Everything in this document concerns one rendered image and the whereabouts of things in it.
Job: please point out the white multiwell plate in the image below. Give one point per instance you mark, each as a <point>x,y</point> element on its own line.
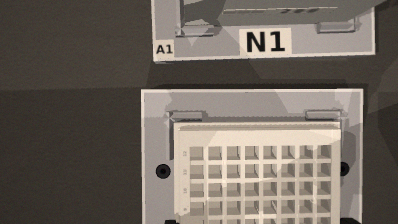
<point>275,157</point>

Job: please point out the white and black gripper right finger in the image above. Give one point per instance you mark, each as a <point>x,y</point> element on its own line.
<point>348,221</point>

